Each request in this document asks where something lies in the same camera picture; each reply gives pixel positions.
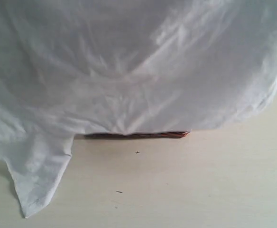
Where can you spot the white t-shirt red lettering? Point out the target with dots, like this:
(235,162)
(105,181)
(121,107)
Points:
(71,67)

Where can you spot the dark red wicker basket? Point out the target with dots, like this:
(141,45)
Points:
(173,135)

